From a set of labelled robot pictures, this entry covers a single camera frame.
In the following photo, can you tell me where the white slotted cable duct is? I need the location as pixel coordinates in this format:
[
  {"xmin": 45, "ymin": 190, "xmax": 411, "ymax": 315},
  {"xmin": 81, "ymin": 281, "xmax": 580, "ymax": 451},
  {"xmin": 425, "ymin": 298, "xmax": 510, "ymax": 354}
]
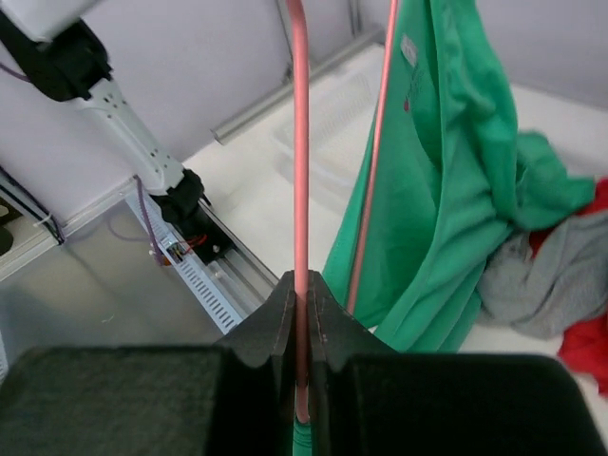
[{"xmin": 129, "ymin": 191, "xmax": 243, "ymax": 334}]

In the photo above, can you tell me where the white plastic basket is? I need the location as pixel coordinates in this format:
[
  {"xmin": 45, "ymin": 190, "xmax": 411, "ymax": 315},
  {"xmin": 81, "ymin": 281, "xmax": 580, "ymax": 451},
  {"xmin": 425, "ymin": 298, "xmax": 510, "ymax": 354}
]
[{"xmin": 309, "ymin": 71, "xmax": 380, "ymax": 213}]

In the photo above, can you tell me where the aluminium frame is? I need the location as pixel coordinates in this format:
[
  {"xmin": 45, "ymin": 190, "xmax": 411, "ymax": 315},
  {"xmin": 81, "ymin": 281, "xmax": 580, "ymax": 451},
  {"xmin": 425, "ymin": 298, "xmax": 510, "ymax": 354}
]
[{"xmin": 0, "ymin": 0, "xmax": 386, "ymax": 305}]

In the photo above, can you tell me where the grey tank top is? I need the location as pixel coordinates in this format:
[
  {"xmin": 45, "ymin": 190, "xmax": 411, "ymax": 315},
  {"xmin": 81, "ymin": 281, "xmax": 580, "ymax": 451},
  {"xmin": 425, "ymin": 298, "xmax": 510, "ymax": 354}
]
[{"xmin": 477, "ymin": 213, "xmax": 607, "ymax": 339}]

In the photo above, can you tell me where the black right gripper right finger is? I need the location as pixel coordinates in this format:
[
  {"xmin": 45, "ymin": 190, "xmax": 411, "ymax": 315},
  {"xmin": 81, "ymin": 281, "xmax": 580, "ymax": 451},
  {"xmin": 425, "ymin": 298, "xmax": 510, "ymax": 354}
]
[{"xmin": 308, "ymin": 272, "xmax": 607, "ymax": 455}]

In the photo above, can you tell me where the pink wire hanger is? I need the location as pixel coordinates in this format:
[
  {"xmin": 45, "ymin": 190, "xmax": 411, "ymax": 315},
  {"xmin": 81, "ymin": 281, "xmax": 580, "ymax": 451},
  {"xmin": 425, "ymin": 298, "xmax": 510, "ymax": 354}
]
[{"xmin": 286, "ymin": 1, "xmax": 399, "ymax": 424}]

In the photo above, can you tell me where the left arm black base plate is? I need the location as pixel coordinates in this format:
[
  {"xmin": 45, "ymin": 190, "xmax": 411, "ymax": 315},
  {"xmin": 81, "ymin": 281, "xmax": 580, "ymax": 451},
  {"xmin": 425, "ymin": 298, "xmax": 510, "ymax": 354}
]
[{"xmin": 179, "ymin": 209, "xmax": 234, "ymax": 265}]

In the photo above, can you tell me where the green tank top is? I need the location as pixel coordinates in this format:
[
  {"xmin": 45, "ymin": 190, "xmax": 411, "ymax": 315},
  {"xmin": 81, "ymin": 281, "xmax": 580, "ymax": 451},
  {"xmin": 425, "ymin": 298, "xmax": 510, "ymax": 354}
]
[{"xmin": 292, "ymin": 0, "xmax": 598, "ymax": 456}]

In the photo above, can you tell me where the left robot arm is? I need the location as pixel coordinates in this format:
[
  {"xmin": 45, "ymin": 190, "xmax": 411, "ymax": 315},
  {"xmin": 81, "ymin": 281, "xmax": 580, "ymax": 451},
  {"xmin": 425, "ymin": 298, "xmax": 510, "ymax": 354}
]
[{"xmin": 1, "ymin": 1, "xmax": 207, "ymax": 228}]

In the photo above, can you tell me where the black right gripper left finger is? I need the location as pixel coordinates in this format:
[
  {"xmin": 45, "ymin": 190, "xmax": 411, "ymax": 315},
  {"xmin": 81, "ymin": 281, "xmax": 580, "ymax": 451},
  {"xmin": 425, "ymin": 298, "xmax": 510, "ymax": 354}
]
[{"xmin": 1, "ymin": 273, "xmax": 295, "ymax": 455}]

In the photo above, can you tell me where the red tank top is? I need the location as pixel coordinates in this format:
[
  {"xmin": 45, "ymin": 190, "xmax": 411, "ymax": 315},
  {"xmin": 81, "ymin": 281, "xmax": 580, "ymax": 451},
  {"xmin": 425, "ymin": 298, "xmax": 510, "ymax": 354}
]
[{"xmin": 528, "ymin": 177, "xmax": 607, "ymax": 398}]

